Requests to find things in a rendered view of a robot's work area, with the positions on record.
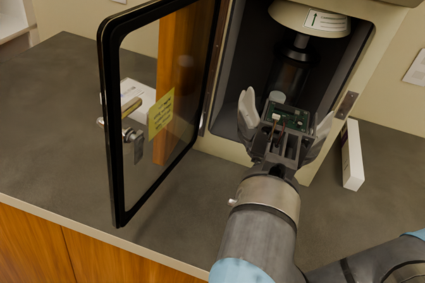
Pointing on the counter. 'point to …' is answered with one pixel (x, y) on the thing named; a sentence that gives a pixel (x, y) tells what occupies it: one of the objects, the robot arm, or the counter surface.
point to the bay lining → (258, 67)
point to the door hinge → (216, 49)
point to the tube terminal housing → (355, 7)
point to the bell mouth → (310, 19)
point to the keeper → (346, 105)
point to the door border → (111, 84)
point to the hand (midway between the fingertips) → (284, 106)
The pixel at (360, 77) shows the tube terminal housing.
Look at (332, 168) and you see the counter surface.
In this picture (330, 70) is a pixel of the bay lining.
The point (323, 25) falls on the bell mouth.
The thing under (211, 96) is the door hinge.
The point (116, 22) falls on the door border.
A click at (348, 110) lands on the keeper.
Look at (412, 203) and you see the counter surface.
